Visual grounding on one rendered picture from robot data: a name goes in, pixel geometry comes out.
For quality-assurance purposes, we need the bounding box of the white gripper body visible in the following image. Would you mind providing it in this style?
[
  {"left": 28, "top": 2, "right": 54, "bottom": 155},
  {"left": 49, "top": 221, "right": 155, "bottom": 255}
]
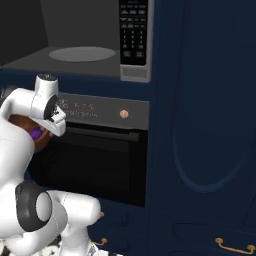
[{"left": 34, "top": 113, "right": 67, "bottom": 138}]

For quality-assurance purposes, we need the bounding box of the purple eggplant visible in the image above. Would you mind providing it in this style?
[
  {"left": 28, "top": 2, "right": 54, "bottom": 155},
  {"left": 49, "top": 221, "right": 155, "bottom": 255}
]
[{"left": 30, "top": 127, "right": 45, "bottom": 141}]

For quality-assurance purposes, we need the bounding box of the brown bowl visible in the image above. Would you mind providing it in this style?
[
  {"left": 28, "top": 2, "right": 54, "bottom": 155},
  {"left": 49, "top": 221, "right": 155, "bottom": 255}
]
[{"left": 7, "top": 114, "right": 53, "bottom": 155}]

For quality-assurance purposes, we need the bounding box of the grey microwave turntable plate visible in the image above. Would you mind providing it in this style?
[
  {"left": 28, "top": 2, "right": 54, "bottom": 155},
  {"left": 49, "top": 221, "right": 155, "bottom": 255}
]
[{"left": 48, "top": 46, "right": 117, "bottom": 64}]

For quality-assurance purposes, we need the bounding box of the grey microwave oven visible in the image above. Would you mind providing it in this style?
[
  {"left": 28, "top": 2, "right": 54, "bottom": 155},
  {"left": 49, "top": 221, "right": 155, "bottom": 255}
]
[{"left": 0, "top": 0, "right": 155, "bottom": 84}]

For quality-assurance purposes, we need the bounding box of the dark blue tall cupboard door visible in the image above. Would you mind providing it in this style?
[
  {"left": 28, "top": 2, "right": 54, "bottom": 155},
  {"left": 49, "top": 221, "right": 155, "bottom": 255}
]
[{"left": 154, "top": 0, "right": 256, "bottom": 231}]

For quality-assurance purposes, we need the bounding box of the black built-in oven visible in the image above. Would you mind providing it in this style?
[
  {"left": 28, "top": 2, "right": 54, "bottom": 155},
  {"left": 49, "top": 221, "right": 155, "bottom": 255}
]
[{"left": 29, "top": 92, "right": 150, "bottom": 208}]

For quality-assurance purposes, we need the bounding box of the copper oven knob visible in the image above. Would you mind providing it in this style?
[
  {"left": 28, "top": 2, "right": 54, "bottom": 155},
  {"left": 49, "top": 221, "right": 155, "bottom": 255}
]
[{"left": 119, "top": 108, "right": 130, "bottom": 120}]

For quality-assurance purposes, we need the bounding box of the dark blue wide drawer front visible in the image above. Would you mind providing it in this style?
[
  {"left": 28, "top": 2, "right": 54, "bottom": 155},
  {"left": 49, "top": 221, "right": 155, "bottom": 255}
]
[{"left": 172, "top": 222, "right": 256, "bottom": 256}]

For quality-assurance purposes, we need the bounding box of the black oven door handle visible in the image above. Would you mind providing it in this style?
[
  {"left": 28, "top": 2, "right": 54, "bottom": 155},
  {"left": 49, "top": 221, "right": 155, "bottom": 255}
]
[{"left": 64, "top": 126, "right": 141, "bottom": 143}]

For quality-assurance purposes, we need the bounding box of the long gold drawer handle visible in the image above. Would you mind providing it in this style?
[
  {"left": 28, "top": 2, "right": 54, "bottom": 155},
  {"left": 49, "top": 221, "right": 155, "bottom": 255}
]
[{"left": 214, "top": 236, "right": 256, "bottom": 256}]

